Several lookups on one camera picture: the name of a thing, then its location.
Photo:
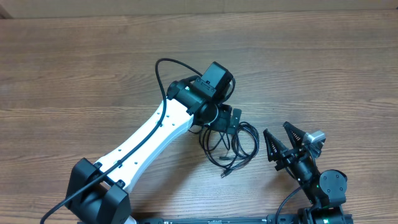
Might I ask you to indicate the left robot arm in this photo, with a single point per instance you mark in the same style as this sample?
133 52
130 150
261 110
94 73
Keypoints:
99 192

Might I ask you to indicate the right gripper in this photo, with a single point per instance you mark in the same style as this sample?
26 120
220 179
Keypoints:
288 155

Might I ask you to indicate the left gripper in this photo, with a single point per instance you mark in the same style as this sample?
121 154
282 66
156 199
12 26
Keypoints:
221 124

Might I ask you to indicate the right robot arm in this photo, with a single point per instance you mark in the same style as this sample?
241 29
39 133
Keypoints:
326 191

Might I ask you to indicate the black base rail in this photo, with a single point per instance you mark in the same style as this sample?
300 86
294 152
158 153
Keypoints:
214 221

